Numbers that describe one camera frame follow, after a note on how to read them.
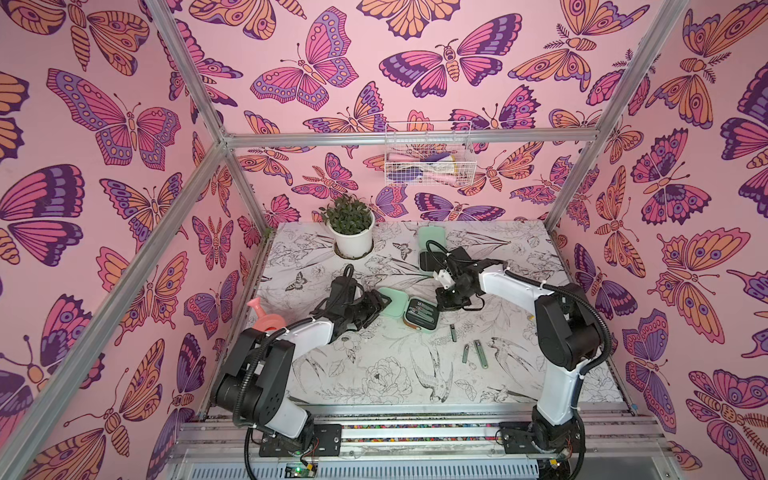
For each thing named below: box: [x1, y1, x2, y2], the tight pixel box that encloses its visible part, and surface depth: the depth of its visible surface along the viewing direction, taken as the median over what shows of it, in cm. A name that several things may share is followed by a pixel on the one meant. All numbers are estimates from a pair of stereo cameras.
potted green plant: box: [319, 193, 375, 259], surface depth 103 cm
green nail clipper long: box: [474, 339, 488, 369], surface depth 89 cm
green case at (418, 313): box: [379, 287, 440, 332], surface depth 92 cm
